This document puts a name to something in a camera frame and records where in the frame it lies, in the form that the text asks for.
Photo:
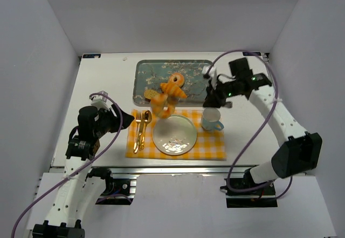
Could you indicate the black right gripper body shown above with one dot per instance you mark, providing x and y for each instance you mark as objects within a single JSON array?
[{"x": 215, "y": 95}]

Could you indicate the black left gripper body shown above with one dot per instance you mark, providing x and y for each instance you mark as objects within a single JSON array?
[{"x": 116, "y": 121}]

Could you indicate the curled orange croissant roll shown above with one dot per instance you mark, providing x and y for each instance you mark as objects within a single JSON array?
[{"x": 161, "y": 107}]

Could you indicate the silver metal tongs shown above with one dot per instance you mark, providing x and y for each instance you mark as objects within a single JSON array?
[{"x": 228, "y": 104}]

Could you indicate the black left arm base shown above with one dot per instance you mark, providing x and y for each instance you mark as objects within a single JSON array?
[{"x": 118, "y": 189}]

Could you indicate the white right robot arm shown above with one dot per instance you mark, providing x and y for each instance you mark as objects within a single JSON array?
[{"x": 298, "y": 150}]

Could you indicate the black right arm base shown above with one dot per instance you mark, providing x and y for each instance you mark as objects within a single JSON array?
[{"x": 260, "y": 198}]

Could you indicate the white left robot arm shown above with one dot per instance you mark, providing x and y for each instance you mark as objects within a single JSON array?
[{"x": 82, "y": 185}]

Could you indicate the brown bread slice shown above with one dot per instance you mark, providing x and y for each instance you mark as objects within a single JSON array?
[{"x": 150, "y": 94}]

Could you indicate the gold fork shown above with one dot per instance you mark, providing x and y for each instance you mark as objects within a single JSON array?
[{"x": 138, "y": 122}]

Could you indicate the gold knife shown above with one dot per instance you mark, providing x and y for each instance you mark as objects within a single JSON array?
[{"x": 145, "y": 123}]

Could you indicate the gold spoon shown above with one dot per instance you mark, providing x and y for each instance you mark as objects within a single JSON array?
[{"x": 150, "y": 119}]

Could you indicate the blue right corner label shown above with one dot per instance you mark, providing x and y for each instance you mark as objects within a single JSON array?
[{"x": 249, "y": 53}]

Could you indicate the blue corner label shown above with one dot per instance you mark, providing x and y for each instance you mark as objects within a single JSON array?
[
  {"x": 249, "y": 53},
  {"x": 91, "y": 56}
]

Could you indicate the blue floral serving tray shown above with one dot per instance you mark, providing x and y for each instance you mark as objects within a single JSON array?
[{"x": 150, "y": 73}]

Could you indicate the light blue mug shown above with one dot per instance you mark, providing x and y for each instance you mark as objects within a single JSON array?
[{"x": 210, "y": 119}]

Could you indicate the white and green plate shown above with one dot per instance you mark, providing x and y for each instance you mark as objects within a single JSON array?
[{"x": 175, "y": 135}]

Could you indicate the striped orange croissant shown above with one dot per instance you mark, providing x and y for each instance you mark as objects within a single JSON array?
[{"x": 172, "y": 89}]

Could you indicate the glazed orange bagel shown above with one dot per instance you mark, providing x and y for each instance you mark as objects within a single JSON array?
[{"x": 177, "y": 79}]

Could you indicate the blue left corner label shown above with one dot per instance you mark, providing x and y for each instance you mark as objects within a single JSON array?
[{"x": 91, "y": 56}]

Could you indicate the yellow checkered cloth napkin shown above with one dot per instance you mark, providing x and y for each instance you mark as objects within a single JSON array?
[{"x": 209, "y": 145}]

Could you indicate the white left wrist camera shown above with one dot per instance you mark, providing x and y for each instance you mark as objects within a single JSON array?
[{"x": 99, "y": 100}]

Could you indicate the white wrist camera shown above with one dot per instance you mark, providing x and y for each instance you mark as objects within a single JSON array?
[
  {"x": 209, "y": 72},
  {"x": 99, "y": 100}
]

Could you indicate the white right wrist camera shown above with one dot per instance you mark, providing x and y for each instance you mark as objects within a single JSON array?
[{"x": 209, "y": 72}]

